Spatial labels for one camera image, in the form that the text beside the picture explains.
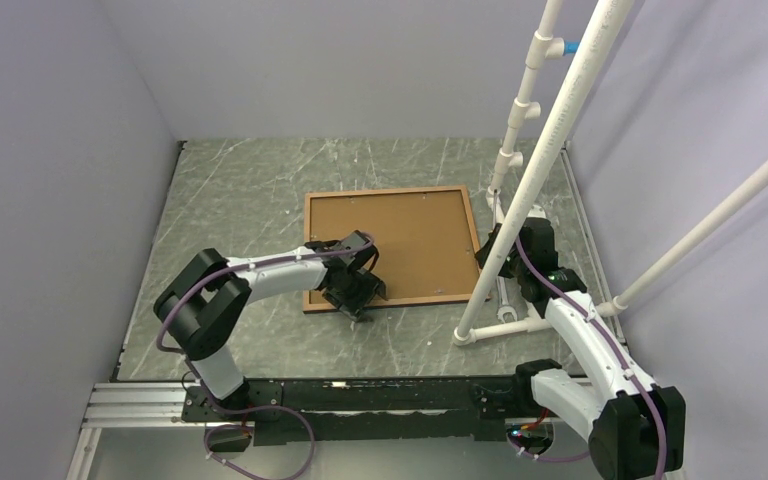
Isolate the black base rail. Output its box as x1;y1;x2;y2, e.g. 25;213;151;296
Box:
181;375;550;446

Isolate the blue pipe valve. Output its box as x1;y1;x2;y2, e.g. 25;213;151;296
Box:
562;40;580;56

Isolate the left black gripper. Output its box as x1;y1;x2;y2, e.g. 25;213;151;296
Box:
323;267;386;323

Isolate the silver 24mm wrench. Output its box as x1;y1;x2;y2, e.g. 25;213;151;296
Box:
496;276;518;323

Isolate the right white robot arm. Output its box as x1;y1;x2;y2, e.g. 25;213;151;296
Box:
499;216;686;479

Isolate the blue picture frame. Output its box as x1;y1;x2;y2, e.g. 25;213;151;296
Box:
303;185;481;308

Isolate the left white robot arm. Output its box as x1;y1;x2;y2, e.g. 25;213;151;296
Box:
153;230;386;420

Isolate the white diagonal pole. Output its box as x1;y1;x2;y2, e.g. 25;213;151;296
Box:
597;159;768;316

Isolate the white PVC pipe structure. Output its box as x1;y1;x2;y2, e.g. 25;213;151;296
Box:
452;1;634;346

